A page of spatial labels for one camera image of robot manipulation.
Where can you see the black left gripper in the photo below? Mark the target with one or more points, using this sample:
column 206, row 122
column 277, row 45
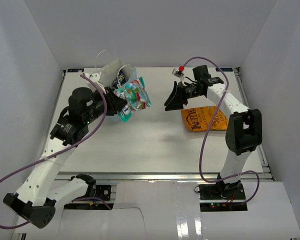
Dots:
column 115, row 103

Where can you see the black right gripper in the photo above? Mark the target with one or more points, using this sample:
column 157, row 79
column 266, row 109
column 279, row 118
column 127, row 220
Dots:
column 176, row 103

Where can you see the teal Fox's mint candy bag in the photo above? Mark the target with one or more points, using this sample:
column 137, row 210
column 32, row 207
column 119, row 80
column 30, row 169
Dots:
column 136, row 96

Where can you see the blue Kettle chips bag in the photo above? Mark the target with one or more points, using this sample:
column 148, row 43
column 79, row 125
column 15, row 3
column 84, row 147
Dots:
column 119, row 80

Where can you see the orange Kettle chips bag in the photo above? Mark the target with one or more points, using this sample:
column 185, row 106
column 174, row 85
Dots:
column 198, row 119

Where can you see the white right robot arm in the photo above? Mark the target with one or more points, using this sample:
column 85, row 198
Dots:
column 244, row 129

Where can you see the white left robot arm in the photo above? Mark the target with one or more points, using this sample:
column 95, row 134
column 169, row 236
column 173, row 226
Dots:
column 34, row 201

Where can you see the light blue paper bag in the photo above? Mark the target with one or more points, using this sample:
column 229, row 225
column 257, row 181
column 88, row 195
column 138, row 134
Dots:
column 111, row 70

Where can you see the white front cover sheet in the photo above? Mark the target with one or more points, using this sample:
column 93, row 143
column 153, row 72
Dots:
column 171, row 211

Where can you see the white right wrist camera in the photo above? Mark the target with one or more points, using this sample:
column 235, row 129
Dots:
column 179, row 73

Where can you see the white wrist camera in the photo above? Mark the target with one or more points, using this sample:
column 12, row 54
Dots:
column 179, row 73
column 96, row 78

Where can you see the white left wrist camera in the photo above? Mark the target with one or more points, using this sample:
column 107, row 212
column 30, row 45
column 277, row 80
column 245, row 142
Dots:
column 96, row 78

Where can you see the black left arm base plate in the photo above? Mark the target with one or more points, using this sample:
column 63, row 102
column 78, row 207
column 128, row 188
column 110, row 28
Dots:
column 103, row 192

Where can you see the aluminium front frame rail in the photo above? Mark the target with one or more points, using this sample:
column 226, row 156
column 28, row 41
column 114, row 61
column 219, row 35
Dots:
column 160, row 176

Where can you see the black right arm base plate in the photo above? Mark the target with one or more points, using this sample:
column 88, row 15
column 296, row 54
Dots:
column 211, row 192

